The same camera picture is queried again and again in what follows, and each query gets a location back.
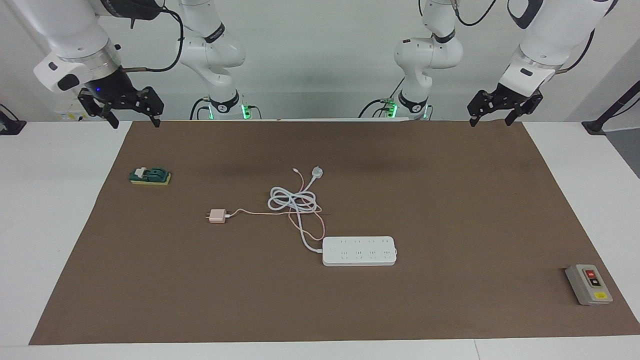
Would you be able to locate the brown table mat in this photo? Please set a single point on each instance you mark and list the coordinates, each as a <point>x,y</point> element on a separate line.
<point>200,300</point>

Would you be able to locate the white power strip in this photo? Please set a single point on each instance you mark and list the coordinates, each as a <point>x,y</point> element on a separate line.
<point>360,251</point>

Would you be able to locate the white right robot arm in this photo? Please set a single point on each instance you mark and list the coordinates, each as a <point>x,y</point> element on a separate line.
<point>65,30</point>

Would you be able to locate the black table clamp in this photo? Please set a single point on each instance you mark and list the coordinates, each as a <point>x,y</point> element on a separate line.
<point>12,127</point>

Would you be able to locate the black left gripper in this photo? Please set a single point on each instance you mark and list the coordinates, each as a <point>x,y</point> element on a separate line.
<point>510,97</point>

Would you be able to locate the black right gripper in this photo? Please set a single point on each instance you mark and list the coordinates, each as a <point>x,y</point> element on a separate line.
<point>112,90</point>

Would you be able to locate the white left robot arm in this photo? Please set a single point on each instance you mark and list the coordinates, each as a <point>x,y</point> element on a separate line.
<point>550,30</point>

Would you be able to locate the grey on-off switch box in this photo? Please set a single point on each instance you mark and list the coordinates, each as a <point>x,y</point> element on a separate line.
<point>582,287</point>

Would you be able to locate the black stand arm with base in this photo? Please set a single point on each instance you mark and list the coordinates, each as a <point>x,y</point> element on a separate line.
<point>595,126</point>

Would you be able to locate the pink charger adapter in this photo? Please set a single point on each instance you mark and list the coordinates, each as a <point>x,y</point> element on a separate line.
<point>216,216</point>

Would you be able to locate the white wall boxes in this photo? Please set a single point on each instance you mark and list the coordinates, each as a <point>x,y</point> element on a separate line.
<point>70,116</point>

